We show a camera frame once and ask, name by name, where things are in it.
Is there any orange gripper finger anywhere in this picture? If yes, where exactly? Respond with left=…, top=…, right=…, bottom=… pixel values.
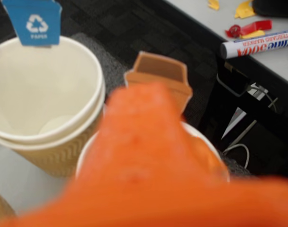
left=0, top=82, right=288, bottom=227

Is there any paper cup with orange sign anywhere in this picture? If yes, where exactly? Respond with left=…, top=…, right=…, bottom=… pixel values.
left=75, top=121, right=231, bottom=183

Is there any orange recycling bin sign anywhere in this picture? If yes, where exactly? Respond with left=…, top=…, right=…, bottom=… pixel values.
left=124, top=51, right=194, bottom=112

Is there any paper cup with blue sign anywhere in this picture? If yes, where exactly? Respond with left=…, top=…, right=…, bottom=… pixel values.
left=0, top=35, right=107, bottom=178

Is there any white plug adapter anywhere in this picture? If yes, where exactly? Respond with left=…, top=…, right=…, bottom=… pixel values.
left=247, top=82, right=269, bottom=100

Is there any white table with dark edge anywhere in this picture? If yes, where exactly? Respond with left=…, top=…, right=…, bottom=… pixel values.
left=162, top=0, right=288, bottom=88

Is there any whiteboard marker pen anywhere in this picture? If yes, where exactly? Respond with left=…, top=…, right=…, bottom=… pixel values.
left=220, top=29, right=288, bottom=59

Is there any blue recycling bin sign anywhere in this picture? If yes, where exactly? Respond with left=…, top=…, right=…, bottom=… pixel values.
left=1, top=0, right=63, bottom=48

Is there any red candy wrapper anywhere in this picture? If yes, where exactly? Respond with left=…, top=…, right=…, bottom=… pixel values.
left=224, top=20, right=273, bottom=38

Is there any white cable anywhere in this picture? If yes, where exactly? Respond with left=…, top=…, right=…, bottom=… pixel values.
left=222, top=143, right=251, bottom=169

